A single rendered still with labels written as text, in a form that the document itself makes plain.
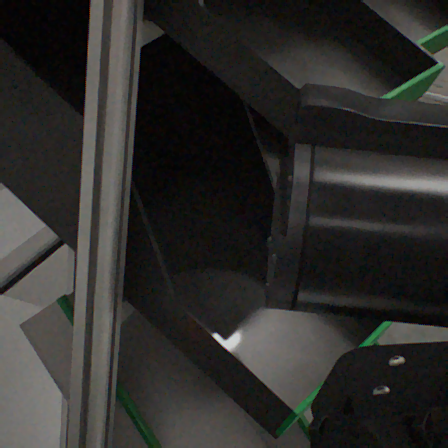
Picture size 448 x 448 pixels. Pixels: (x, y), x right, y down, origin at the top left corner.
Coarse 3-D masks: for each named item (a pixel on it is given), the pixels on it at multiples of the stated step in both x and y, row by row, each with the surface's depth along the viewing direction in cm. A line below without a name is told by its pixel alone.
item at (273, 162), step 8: (248, 104) 86; (256, 112) 85; (256, 120) 84; (264, 120) 85; (256, 128) 84; (264, 128) 84; (272, 128) 85; (264, 136) 83; (272, 136) 84; (280, 136) 84; (264, 144) 83; (272, 144) 83; (280, 144) 84; (288, 144) 84; (264, 152) 82; (272, 152) 82; (280, 152) 83; (272, 160) 82; (272, 168) 81; (272, 176) 80
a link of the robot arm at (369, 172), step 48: (336, 96) 33; (336, 144) 32; (384, 144) 32; (432, 144) 32; (288, 192) 33; (336, 192) 32; (384, 192) 32; (432, 192) 32; (288, 240) 32; (336, 240) 32; (384, 240) 32; (432, 240) 32; (288, 288) 32; (336, 288) 32; (384, 288) 32; (432, 288) 32
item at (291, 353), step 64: (0, 0) 64; (64, 0) 70; (0, 64) 62; (64, 64) 76; (192, 64) 71; (0, 128) 64; (64, 128) 61; (192, 128) 72; (64, 192) 63; (192, 192) 72; (256, 192) 71; (128, 256) 62; (192, 256) 68; (256, 256) 71; (192, 320) 61; (256, 320) 66; (320, 320) 69; (256, 384) 60; (320, 384) 62
